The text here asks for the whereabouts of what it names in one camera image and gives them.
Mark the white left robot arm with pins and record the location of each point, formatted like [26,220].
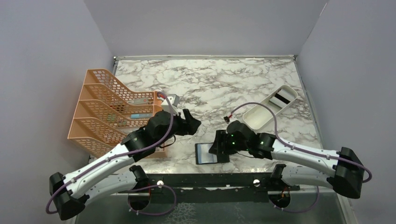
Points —
[71,192]

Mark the grey box in rack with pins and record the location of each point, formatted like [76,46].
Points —
[139,101]

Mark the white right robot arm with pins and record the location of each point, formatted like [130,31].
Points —
[340,170]

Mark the white plastic tray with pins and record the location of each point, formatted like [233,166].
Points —
[258,117]

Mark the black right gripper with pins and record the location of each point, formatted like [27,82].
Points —
[221,136]

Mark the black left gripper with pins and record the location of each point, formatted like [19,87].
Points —
[188,126]

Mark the black mounting rail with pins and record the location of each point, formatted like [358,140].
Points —
[207,188]

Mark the orange file organizer rack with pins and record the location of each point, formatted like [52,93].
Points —
[102,115]

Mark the blue box in rack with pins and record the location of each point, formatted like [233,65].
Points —
[141,116]

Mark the black card holder wallet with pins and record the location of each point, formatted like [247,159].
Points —
[202,154]

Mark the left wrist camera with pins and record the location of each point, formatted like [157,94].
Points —
[172,104]

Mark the black card in tray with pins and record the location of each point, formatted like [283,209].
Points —
[285,100]

